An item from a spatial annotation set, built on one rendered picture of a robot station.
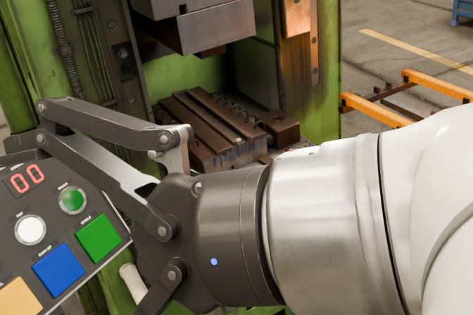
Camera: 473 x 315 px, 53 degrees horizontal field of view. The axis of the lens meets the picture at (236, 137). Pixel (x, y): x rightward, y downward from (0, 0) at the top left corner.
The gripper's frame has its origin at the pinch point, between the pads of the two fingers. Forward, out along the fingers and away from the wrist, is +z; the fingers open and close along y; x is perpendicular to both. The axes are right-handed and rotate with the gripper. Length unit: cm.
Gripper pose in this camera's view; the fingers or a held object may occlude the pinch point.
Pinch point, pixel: (13, 257)
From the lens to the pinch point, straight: 37.9
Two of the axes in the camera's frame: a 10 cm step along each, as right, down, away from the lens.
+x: -3.6, 1.4, -9.2
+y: -2.1, -9.8, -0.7
